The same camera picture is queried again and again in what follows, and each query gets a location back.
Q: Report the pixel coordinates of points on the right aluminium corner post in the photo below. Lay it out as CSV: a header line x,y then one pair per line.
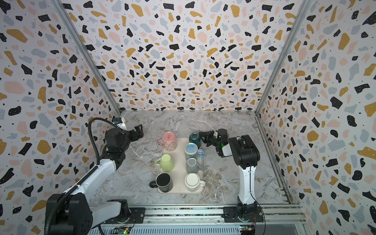
x,y
285,50

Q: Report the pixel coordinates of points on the left green circuit board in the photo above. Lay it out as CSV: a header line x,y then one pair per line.
x,y
124,230

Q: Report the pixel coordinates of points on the grey mug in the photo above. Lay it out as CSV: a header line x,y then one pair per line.
x,y
192,166

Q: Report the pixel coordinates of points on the aluminium corner post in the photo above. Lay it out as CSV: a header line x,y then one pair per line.
x,y
58,6
285,50

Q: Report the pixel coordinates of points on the left aluminium corner post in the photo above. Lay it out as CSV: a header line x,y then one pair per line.
x,y
58,6

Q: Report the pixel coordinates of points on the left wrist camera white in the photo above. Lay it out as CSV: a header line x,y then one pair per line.
x,y
120,122

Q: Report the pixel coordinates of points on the right circuit board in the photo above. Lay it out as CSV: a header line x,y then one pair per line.
x,y
247,230

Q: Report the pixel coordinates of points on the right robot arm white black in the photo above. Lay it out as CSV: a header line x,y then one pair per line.
x,y
246,156

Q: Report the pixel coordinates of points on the light blue butterfly mug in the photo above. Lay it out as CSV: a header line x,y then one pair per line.
x,y
192,151

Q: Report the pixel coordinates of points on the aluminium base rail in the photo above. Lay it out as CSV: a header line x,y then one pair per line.
x,y
207,220

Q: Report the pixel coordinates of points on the dark green mug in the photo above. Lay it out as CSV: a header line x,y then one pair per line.
x,y
196,139

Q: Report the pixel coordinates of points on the pink patterned mug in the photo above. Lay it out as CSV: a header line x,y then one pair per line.
x,y
168,141

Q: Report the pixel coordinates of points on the cream rectangular tray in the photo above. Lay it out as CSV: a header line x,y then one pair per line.
x,y
179,173

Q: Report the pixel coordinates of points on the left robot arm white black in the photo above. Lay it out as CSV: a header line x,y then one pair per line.
x,y
69,213

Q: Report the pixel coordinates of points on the black mug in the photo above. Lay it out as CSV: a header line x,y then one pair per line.
x,y
163,182

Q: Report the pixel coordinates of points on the light green mug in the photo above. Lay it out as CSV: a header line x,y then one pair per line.
x,y
166,163

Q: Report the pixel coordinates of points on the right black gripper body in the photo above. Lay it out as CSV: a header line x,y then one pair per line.
x,y
211,138

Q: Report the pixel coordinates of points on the white mug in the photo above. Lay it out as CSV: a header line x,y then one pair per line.
x,y
193,182

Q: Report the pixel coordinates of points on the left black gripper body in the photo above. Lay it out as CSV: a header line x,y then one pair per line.
x,y
132,137

